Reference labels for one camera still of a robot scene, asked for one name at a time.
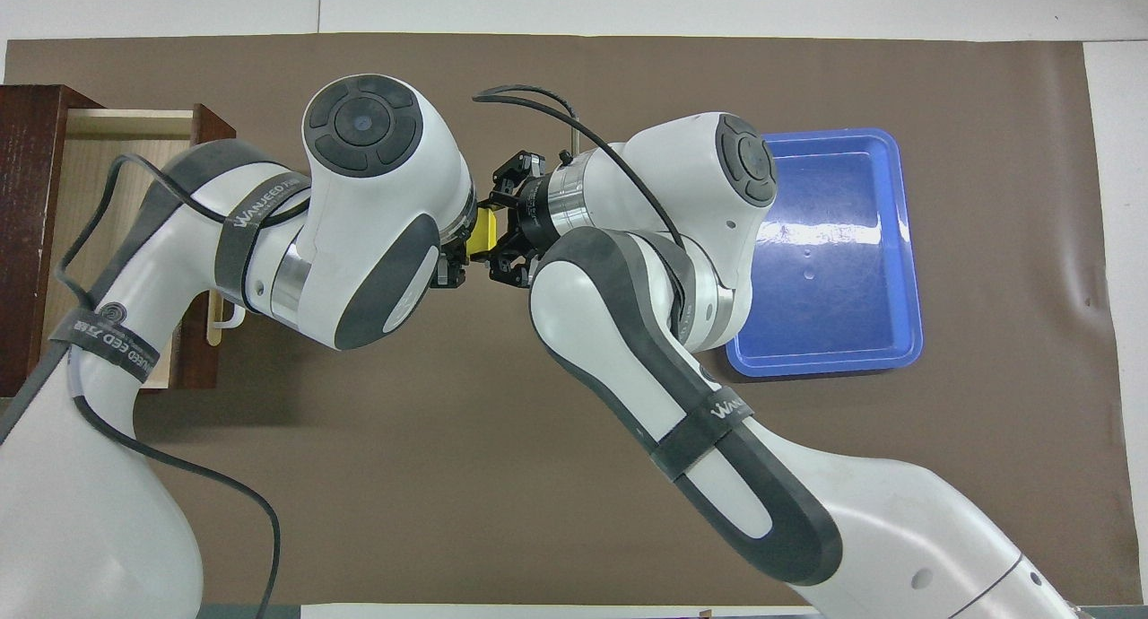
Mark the yellow cube block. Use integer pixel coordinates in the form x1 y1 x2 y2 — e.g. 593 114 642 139
466 208 500 261

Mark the dark wooden drawer cabinet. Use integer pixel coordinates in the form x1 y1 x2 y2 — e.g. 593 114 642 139
0 84 102 397

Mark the wooden drawer with white handle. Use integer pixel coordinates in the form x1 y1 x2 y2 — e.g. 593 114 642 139
40 103 245 391

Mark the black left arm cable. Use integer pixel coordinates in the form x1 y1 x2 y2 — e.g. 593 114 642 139
49 153 310 619

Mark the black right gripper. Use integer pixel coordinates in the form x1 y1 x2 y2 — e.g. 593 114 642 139
487 153 552 288

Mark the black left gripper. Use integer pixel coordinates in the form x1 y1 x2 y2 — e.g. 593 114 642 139
430 239 472 290

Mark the brown paper table mat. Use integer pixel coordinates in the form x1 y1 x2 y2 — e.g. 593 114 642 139
0 34 1118 606

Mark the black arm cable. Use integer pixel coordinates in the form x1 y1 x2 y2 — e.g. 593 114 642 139
49 153 310 619
473 84 687 333

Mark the blue plastic tray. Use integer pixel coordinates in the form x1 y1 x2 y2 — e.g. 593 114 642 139
725 128 925 378

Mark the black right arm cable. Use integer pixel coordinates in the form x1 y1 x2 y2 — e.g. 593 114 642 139
473 84 687 333

